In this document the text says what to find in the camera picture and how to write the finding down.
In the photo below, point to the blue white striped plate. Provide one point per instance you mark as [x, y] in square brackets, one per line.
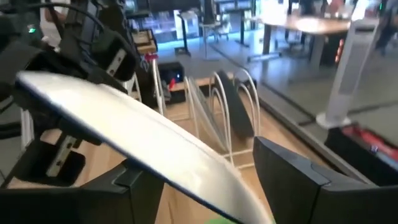
[140, 133]

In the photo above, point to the black plate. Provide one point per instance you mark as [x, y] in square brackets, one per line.
[236, 105]

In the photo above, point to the red black power station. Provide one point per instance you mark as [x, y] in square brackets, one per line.
[367, 155]

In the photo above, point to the wooden top desk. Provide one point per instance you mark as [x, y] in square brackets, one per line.
[311, 25]

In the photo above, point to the white tower fan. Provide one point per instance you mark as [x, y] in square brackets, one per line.
[348, 77]

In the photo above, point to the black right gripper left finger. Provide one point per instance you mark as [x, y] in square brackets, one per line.
[77, 205]

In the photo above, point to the large green plate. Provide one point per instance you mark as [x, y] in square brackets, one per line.
[224, 221]

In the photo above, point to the black aluminium table frame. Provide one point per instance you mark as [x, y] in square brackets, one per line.
[298, 130]

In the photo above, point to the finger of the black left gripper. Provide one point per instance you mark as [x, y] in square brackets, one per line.
[74, 130]
[84, 59]

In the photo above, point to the red floor object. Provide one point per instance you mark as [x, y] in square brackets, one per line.
[171, 84]

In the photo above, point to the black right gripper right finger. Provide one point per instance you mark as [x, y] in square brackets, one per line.
[311, 199]

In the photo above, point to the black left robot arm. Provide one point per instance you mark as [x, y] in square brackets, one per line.
[18, 18]

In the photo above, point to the dark floor bin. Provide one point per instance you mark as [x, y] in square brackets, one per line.
[168, 71]

